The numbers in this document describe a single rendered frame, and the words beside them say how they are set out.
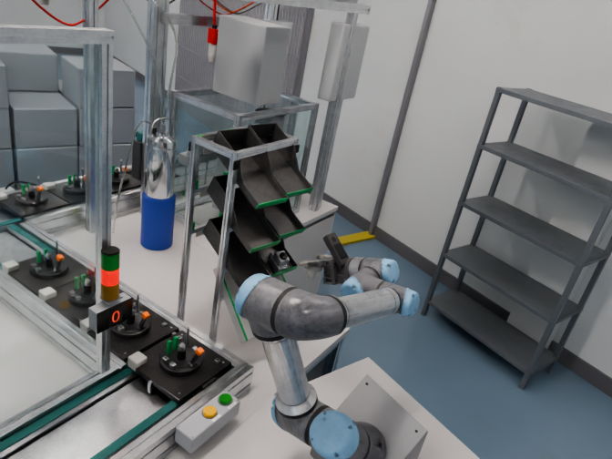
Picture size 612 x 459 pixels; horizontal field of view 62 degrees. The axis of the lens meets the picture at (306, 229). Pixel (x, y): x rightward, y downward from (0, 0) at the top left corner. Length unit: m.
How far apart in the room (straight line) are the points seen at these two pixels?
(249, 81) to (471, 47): 2.23
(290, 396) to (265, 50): 1.71
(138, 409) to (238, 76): 1.66
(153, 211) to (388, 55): 3.06
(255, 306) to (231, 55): 1.75
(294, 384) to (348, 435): 0.18
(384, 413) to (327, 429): 0.26
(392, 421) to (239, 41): 1.88
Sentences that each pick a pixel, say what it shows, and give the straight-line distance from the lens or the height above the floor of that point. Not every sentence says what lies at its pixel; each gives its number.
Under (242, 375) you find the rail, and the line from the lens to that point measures 1.81.
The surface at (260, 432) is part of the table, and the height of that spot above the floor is 0.86.
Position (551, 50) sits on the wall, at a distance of 4.08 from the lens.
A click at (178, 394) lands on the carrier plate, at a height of 0.97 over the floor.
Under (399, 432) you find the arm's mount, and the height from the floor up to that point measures 1.08.
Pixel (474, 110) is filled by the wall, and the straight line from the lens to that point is 4.36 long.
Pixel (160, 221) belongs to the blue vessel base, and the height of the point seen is 1.02.
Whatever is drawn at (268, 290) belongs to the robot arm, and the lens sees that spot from 1.18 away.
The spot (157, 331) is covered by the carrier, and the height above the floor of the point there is 0.97.
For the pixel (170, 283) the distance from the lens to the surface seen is 2.39.
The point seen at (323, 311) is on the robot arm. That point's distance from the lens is 1.14.
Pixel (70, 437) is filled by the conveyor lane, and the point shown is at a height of 0.92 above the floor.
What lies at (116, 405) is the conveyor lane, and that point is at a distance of 1.76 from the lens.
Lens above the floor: 2.18
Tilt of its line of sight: 26 degrees down
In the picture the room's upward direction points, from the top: 11 degrees clockwise
